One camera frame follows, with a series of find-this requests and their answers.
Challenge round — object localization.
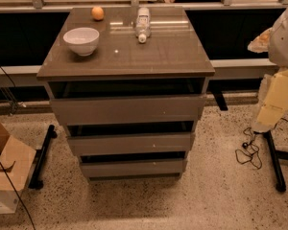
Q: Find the orange fruit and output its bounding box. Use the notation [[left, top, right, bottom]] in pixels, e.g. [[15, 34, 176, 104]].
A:
[[91, 7, 105, 21]]

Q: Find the black floor stand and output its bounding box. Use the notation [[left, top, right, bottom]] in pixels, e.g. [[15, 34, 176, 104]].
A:
[[29, 125, 57, 190], [263, 131, 288, 193]]

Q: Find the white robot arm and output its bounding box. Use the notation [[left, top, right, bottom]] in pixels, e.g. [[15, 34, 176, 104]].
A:
[[248, 6, 288, 133]]

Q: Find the black cable on floor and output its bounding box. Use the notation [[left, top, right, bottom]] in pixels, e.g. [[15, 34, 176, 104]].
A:
[[234, 126, 263, 171]]

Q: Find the black floor stand right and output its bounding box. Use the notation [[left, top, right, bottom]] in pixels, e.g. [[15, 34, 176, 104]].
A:
[[263, 131, 288, 193]]

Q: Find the white ceramic bowl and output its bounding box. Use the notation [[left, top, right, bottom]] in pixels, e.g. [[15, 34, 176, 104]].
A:
[[63, 27, 100, 57]]

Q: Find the black floor stand left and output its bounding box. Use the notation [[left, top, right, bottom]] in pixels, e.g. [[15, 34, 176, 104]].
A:
[[29, 125, 57, 190]]

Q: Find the open cardboard box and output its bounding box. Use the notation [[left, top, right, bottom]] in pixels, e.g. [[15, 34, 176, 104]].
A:
[[0, 123, 36, 214]]

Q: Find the black cable left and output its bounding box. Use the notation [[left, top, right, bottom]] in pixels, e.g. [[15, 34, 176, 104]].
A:
[[0, 56, 36, 230]]

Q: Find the grey drawer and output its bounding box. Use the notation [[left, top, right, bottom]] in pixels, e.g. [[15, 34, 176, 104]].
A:
[[51, 95, 205, 126], [80, 159, 187, 178], [67, 132, 195, 156]]

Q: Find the clear plastic bottle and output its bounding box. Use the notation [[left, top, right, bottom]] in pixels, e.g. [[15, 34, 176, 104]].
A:
[[135, 8, 151, 43]]

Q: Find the grey drawer cabinet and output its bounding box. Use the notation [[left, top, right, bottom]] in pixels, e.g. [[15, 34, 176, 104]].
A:
[[36, 6, 216, 181]]

